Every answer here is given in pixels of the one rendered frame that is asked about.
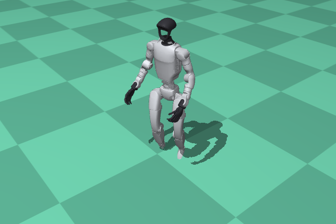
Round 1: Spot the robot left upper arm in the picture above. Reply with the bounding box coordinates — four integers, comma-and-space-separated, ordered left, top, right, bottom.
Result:
175, 47, 195, 83

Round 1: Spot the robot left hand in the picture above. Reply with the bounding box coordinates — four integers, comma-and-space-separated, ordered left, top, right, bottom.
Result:
167, 99, 186, 123

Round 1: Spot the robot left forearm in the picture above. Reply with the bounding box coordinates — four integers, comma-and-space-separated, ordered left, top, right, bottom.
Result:
181, 75, 195, 107

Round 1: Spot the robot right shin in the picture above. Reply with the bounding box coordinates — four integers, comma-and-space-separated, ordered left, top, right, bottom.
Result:
152, 129, 165, 148

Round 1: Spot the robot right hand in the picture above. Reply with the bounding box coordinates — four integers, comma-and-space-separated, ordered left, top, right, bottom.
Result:
124, 82, 138, 105

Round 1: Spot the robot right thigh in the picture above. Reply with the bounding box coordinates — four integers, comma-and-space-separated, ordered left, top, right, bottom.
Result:
149, 88, 164, 133

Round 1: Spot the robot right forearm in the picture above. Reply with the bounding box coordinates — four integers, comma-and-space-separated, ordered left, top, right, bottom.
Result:
133, 63, 148, 89

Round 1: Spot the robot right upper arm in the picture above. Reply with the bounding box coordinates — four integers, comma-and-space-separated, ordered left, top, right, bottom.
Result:
142, 40, 157, 70

